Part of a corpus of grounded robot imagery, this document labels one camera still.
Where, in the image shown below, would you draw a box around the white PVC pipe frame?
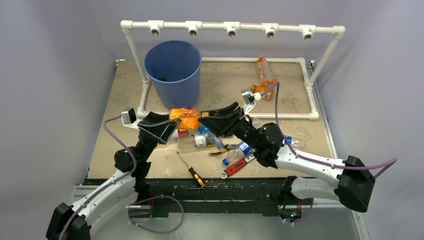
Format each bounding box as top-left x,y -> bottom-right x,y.
120,20 -> 346,120

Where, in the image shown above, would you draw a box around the red adjustable wrench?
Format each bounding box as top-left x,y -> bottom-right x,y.
219,154 -> 256,180

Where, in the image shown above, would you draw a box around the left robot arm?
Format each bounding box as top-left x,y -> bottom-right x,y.
46,112 -> 181,240

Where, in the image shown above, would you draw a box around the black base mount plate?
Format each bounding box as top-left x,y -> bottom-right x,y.
82,177 -> 342,218

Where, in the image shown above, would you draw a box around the yellow black screwdriver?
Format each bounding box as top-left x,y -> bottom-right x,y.
176,151 -> 206,188

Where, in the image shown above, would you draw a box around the blue label crushed bottle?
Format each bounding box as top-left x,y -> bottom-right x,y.
198,125 -> 225,151

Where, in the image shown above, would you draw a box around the red cap crushed bottle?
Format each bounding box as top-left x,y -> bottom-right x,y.
171,129 -> 189,139

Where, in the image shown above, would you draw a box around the blue plastic bin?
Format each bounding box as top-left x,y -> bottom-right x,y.
143,40 -> 202,109

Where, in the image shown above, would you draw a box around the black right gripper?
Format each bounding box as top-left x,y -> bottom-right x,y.
198,102 -> 261,151

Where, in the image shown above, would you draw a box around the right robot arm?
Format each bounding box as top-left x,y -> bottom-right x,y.
198,102 -> 376,213

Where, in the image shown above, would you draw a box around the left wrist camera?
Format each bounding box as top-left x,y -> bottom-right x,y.
121,108 -> 141,129

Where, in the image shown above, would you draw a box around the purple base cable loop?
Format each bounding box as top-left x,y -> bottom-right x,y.
127,195 -> 185,235

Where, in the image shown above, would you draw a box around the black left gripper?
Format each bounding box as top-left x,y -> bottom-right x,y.
135,112 -> 184,163

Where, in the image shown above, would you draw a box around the short orange juice bottle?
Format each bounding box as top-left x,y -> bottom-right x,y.
250,84 -> 274,101

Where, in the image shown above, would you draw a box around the small blue label bottle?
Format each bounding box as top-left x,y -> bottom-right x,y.
222,141 -> 253,166

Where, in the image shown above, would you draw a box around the pepsi label bottle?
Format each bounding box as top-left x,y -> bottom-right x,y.
284,135 -> 306,151

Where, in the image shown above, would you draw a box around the tall orange bottle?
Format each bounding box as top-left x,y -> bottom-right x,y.
256,55 -> 277,86

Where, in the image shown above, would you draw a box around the yellow handle pliers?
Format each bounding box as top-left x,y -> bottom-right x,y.
208,144 -> 237,156

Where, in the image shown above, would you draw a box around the orange crushed bottle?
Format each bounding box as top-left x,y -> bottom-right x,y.
169,108 -> 210,130

